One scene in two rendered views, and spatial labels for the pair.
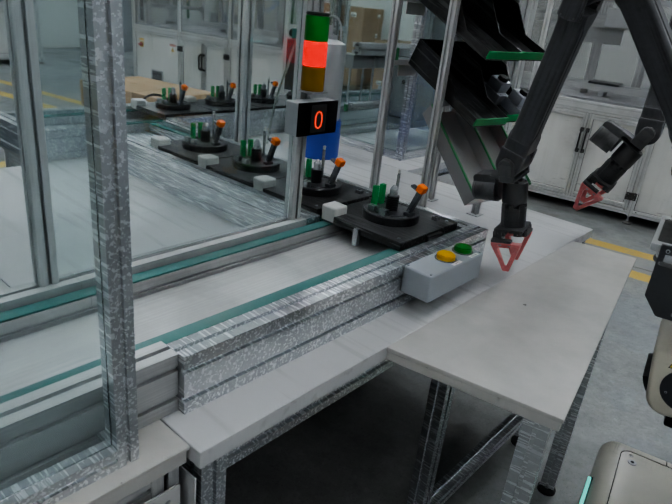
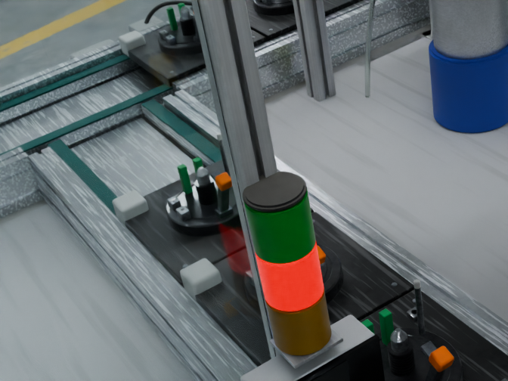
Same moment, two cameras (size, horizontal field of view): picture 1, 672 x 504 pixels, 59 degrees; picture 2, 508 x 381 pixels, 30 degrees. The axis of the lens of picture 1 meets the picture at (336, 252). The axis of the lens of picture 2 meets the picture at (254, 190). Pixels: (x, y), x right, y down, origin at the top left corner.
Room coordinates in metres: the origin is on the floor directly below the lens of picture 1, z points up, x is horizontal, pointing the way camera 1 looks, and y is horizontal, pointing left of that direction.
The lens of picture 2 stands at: (0.75, -0.16, 1.82)
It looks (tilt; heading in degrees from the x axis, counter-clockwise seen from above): 34 degrees down; 26
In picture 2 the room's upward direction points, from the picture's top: 12 degrees counter-clockwise
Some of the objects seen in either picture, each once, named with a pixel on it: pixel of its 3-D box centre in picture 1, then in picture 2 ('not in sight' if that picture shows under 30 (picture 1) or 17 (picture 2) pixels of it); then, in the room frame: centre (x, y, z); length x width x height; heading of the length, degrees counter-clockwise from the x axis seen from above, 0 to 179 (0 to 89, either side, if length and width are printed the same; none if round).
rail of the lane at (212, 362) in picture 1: (364, 291); not in sight; (1.06, -0.07, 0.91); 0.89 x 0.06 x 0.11; 140
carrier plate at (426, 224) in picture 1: (389, 220); not in sight; (1.37, -0.12, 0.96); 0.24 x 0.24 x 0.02; 50
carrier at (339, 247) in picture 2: not in sight; (288, 258); (1.69, 0.26, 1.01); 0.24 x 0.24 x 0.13; 50
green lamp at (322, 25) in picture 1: (317, 28); (280, 220); (1.30, 0.09, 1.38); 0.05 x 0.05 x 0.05
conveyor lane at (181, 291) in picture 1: (293, 266); not in sight; (1.16, 0.09, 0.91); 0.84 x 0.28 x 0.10; 140
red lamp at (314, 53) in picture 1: (314, 53); (289, 268); (1.30, 0.09, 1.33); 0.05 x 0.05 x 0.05
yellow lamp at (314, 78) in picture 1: (312, 78); (298, 314); (1.30, 0.09, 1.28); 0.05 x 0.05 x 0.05
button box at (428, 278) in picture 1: (443, 270); not in sight; (1.17, -0.23, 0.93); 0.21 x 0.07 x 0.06; 140
